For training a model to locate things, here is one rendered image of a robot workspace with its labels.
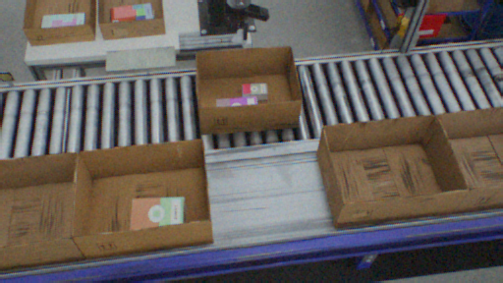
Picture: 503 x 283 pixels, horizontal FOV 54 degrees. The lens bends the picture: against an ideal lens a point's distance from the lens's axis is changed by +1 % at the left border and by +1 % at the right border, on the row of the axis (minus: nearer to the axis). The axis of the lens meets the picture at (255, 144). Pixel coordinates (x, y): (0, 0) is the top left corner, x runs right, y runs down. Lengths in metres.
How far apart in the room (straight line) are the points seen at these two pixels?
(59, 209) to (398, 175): 1.14
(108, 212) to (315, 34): 2.19
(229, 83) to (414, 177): 0.85
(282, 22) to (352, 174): 1.98
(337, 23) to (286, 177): 2.03
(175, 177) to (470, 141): 1.06
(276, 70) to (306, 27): 1.41
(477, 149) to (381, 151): 0.34
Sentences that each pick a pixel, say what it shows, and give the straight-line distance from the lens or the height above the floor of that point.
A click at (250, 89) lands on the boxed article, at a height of 0.80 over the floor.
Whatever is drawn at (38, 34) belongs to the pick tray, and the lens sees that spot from 2.39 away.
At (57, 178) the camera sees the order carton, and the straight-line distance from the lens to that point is 1.76.
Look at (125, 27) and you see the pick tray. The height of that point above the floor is 0.82.
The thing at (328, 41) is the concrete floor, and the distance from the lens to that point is 3.42.
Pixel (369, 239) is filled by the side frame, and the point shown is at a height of 0.91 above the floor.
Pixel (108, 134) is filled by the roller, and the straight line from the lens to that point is 2.02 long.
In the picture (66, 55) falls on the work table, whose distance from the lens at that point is 2.35.
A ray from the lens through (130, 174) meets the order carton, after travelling 1.73.
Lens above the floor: 2.34
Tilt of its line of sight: 56 degrees down
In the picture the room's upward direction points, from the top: 2 degrees clockwise
